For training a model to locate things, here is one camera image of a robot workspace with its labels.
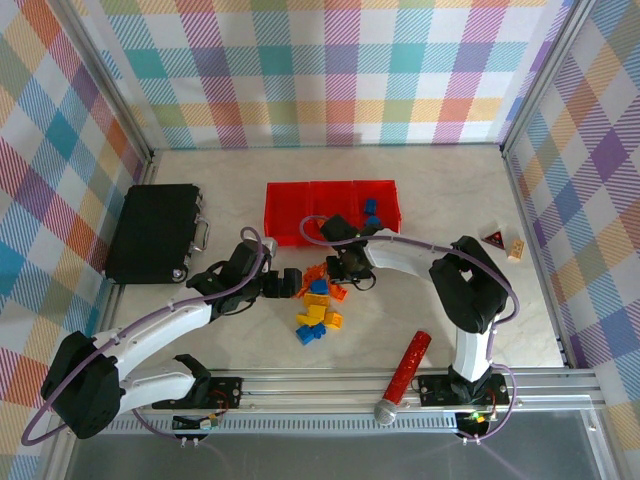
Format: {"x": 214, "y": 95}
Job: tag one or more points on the long orange lego plate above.
{"x": 312, "y": 273}

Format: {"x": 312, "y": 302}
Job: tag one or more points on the orange lego arch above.
{"x": 340, "y": 294}

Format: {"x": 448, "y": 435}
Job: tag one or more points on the aluminium table side rail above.
{"x": 521, "y": 200}
{"x": 148, "y": 172}

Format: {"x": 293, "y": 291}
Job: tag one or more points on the yellow lego brick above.
{"x": 316, "y": 300}
{"x": 316, "y": 312}
{"x": 303, "y": 318}
{"x": 334, "y": 320}

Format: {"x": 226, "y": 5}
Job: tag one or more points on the aluminium frame post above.
{"x": 547, "y": 75}
{"x": 105, "y": 75}

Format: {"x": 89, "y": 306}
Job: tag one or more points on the black hard carrying case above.
{"x": 150, "y": 225}

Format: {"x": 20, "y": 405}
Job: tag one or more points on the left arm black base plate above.
{"x": 227, "y": 392}

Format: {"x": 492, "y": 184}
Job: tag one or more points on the aluminium mounting rail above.
{"x": 310, "y": 392}

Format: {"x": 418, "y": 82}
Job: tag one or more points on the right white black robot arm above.
{"x": 400, "y": 255}

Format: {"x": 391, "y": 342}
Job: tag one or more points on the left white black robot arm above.
{"x": 165, "y": 320}

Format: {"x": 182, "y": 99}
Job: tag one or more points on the small electronics board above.
{"x": 205, "y": 424}
{"x": 475, "y": 422}

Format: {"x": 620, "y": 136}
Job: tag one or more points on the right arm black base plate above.
{"x": 432, "y": 390}

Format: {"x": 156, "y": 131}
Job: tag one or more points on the blue lego brick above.
{"x": 303, "y": 335}
{"x": 319, "y": 286}
{"x": 317, "y": 331}
{"x": 370, "y": 206}
{"x": 372, "y": 220}

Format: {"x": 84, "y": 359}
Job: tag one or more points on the red glitter toy microphone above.
{"x": 412, "y": 355}

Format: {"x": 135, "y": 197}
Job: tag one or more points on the small wooden block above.
{"x": 515, "y": 248}

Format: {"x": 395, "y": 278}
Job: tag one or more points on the red black triangular block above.
{"x": 494, "y": 239}

